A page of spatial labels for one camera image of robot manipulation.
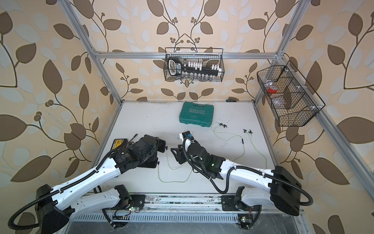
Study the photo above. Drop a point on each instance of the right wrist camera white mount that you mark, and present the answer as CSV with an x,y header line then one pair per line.
x,y
186,137

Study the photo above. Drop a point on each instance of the black wire basket right wall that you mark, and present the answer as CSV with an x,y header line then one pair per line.
x,y
296,102

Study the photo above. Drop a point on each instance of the socket wrench set in basket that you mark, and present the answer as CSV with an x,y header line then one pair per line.
x,y
182,67

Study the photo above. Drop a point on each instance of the aluminium frame post right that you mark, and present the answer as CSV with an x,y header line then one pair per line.
x,y
275,58

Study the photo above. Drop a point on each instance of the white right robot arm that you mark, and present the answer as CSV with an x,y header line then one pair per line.
x,y
260,187

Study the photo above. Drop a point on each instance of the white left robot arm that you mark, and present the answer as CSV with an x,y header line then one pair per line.
x,y
56,206

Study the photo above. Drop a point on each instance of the aluminium frame post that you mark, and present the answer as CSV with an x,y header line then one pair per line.
x,y
77,26
275,58

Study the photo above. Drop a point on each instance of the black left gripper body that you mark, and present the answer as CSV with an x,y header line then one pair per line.
x,y
152,152

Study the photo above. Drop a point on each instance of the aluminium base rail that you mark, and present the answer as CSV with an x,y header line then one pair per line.
x,y
181,208

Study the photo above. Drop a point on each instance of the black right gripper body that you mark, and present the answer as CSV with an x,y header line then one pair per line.
x,y
185,156

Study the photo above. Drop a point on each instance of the black wire basket back wall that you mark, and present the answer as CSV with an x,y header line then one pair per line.
x,y
205,55

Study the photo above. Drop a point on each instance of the black wire basket wall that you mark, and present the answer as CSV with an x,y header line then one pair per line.
x,y
205,55
296,102

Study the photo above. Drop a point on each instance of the black yellow battery pack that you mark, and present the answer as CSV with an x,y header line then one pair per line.
x,y
119,143

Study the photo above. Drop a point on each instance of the green plastic tool case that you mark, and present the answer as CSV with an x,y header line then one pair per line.
x,y
197,114

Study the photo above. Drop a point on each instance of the red item in right basket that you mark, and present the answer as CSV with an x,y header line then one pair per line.
x,y
271,88

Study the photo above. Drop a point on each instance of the blue-edged black smartphone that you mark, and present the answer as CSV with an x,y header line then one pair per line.
x,y
161,146

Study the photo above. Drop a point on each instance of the aluminium frame post left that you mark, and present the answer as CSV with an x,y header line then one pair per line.
x,y
77,26

